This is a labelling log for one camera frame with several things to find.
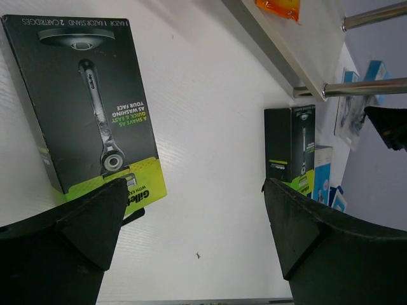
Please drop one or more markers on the blue blister razor pack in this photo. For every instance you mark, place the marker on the blue blister razor pack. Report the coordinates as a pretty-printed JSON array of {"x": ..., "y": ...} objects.
[{"x": 350, "y": 117}]

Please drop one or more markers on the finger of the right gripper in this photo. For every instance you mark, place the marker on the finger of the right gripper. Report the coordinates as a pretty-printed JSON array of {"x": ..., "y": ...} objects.
[{"x": 390, "y": 123}]

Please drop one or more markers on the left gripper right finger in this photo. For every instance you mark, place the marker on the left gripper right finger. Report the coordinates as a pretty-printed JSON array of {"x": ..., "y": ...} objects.
[{"x": 329, "y": 257}]

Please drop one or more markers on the white two-tier shelf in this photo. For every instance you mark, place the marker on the white two-tier shelf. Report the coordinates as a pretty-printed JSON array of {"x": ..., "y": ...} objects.
[{"x": 305, "y": 55}]

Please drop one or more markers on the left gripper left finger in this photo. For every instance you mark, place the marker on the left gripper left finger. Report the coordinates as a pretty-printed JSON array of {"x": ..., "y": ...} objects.
[{"x": 60, "y": 256}]

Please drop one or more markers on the orange razor bag top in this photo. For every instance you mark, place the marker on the orange razor bag top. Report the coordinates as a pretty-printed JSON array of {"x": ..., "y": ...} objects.
[{"x": 288, "y": 9}]

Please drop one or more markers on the black green razor box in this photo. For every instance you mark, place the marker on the black green razor box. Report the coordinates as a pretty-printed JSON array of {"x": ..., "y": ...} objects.
[
  {"x": 80, "y": 86},
  {"x": 290, "y": 146}
]

